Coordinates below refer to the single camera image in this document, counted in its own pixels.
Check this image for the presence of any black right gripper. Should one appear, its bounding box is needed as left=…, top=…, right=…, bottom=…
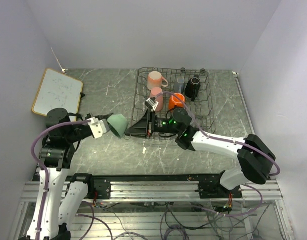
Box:
left=125, top=109, right=181, bottom=140

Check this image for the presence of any green mug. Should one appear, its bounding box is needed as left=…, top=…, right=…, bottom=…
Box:
left=107, top=114, right=129, bottom=138

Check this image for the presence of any pink tumbler cup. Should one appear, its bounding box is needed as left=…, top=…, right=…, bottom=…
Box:
left=150, top=87, right=164, bottom=112

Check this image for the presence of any orange mug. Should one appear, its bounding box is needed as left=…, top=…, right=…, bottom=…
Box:
left=168, top=92, right=186, bottom=110

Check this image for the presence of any pink mug with handle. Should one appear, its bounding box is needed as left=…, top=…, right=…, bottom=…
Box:
left=147, top=71, right=169, bottom=90

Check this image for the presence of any blue grey plastic cup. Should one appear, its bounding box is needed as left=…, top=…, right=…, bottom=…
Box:
left=173, top=77, right=185, bottom=94

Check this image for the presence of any black mug white inside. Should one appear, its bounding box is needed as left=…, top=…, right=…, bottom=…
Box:
left=184, top=77, right=201, bottom=102

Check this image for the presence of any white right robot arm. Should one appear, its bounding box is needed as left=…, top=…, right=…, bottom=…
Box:
left=125, top=107, right=276, bottom=198

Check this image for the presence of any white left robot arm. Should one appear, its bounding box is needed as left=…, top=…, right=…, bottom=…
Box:
left=23, top=108, right=112, bottom=240

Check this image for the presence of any yellow framed whiteboard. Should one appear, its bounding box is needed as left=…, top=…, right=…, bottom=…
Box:
left=31, top=68, right=84, bottom=116

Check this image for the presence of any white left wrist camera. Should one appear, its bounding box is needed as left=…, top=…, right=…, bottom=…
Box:
left=88, top=117, right=106, bottom=139

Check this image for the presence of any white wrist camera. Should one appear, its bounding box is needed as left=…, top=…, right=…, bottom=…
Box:
left=145, top=97, right=159, bottom=111
left=88, top=117, right=106, bottom=139

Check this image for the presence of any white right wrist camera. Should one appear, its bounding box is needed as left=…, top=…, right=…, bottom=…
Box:
left=145, top=97, right=159, bottom=111

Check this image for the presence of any grey wire dish rack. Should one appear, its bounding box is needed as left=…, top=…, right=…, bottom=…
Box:
left=125, top=67, right=216, bottom=140

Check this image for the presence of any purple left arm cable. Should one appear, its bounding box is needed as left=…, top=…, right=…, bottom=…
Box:
left=30, top=119, right=94, bottom=240

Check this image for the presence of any aluminium mounting rail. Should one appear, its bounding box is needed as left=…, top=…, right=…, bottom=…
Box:
left=20, top=180, right=284, bottom=203

